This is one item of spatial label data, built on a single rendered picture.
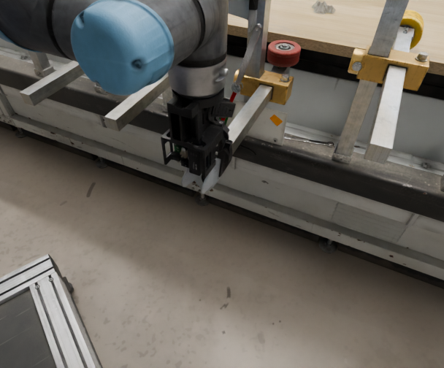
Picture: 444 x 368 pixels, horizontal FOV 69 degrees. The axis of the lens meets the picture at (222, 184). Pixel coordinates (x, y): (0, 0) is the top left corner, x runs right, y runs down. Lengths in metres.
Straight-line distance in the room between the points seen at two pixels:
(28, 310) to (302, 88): 1.11
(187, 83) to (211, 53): 0.05
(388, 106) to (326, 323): 0.97
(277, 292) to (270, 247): 0.21
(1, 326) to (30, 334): 0.10
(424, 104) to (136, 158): 1.23
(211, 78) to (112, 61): 0.15
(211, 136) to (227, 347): 0.96
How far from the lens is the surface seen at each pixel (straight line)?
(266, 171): 0.99
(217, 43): 0.41
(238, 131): 0.64
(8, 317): 1.30
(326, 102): 1.04
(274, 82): 0.79
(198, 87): 0.42
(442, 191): 0.90
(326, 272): 1.49
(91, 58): 0.31
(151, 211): 1.64
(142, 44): 0.29
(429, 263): 1.47
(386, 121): 0.55
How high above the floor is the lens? 1.25
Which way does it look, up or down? 46 degrees down
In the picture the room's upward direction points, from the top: straight up
